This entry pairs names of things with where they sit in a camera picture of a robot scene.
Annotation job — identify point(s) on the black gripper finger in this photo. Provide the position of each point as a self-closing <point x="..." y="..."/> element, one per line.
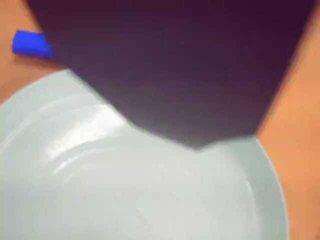
<point x="175" y="75"/>

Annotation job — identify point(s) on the blue and white marker pen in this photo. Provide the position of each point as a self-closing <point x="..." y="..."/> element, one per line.
<point x="30" y="43"/>

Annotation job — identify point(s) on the mint green round plate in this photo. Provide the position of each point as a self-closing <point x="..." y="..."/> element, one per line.
<point x="125" y="187"/>

